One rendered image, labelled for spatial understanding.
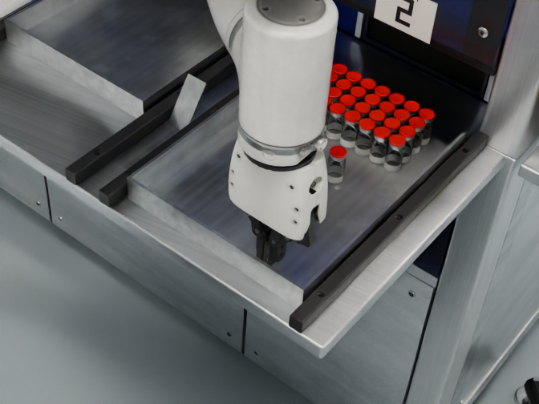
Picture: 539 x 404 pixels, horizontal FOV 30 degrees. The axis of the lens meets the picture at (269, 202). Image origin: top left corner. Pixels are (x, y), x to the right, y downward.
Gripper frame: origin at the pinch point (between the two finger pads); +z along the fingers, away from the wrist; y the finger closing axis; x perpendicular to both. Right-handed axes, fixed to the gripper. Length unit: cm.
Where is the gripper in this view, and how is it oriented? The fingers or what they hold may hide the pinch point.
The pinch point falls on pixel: (270, 246)
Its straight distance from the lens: 110.3
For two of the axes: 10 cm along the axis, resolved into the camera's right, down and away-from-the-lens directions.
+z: -0.6, 7.0, 7.1
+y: -7.8, -4.7, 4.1
